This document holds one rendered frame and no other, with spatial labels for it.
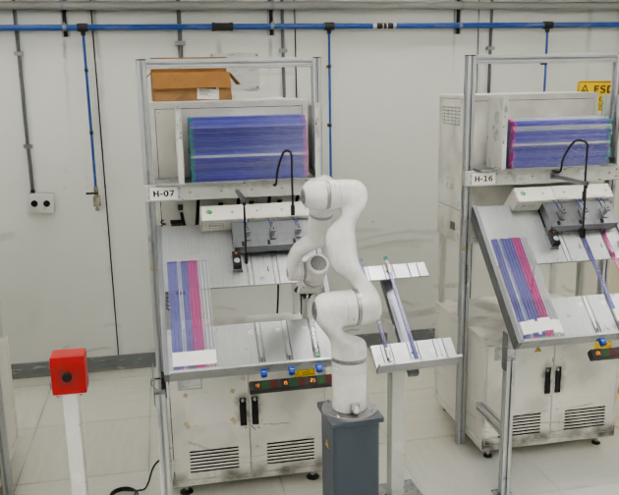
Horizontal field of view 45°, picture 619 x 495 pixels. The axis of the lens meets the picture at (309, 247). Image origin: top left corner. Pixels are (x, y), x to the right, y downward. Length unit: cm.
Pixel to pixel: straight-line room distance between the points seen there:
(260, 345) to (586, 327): 140
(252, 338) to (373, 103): 229
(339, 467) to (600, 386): 171
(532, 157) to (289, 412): 160
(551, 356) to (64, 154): 298
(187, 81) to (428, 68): 197
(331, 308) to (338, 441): 45
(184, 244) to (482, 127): 152
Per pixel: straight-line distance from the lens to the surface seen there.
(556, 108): 386
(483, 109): 369
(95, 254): 481
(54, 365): 307
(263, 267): 319
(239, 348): 299
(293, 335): 303
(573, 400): 388
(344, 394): 253
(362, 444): 259
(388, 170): 493
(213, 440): 340
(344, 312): 242
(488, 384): 364
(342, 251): 246
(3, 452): 368
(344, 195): 250
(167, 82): 351
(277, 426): 341
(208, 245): 324
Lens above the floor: 181
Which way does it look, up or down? 13 degrees down
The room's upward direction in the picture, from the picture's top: 1 degrees counter-clockwise
